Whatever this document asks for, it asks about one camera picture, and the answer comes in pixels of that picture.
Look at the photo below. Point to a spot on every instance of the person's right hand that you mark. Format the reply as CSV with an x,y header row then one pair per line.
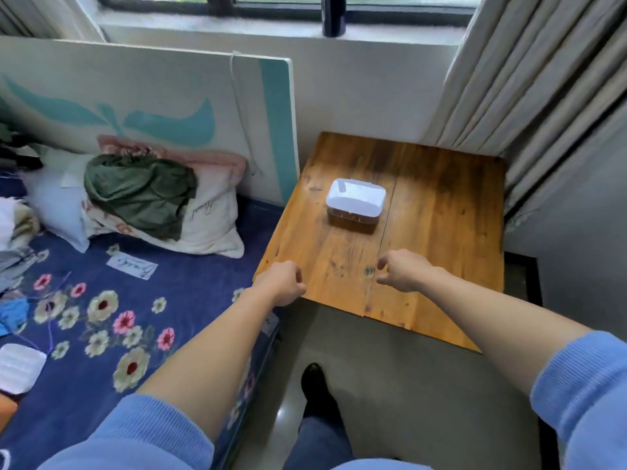
x,y
404,274

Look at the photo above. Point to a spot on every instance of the person's left hand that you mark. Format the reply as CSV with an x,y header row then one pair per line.
x,y
279,284

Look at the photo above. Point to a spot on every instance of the person's left thumb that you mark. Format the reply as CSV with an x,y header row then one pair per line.
x,y
297,271

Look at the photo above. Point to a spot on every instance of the person's right thumb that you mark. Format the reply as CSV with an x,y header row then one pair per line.
x,y
383,264

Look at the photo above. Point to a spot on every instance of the person's left forearm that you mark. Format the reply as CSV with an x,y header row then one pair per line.
x,y
215,354

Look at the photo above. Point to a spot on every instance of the person's right forearm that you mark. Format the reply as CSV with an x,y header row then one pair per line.
x,y
499,324

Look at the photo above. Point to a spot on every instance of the wooden table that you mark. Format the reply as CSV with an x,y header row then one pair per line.
x,y
392,230

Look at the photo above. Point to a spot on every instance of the clear plastic box white lid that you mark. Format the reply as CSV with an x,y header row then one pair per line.
x,y
355,201

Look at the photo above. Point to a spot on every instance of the floral white pillow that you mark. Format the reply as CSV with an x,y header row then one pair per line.
x,y
205,220

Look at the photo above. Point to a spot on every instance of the person's black shoe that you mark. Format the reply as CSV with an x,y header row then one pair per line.
x,y
316,389

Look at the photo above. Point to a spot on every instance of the pink pillow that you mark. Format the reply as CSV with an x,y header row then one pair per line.
x,y
196,159

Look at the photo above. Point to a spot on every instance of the person's blue jeans leg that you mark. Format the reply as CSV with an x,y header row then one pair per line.
x,y
318,443

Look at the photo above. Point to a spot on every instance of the green crumpled garment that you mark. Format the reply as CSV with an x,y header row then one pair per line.
x,y
142,193

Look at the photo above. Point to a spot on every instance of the navy floral bedsheet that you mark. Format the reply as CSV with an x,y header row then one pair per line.
x,y
112,332

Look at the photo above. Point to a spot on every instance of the white teal headboard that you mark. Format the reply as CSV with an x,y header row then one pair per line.
x,y
161,107

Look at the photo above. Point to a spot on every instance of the beige curtain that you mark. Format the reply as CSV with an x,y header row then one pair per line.
x,y
534,102

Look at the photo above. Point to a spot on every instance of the white plain pillow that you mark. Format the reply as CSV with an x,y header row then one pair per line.
x,y
54,200

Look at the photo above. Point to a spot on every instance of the pile of clothes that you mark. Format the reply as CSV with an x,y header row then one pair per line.
x,y
17,239

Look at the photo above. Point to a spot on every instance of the blue cloth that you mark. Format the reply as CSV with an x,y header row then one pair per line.
x,y
12,315

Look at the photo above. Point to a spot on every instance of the white quilted pad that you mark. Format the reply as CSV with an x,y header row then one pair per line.
x,y
18,368

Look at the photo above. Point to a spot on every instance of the dark window frame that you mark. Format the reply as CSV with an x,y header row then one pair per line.
x,y
313,7

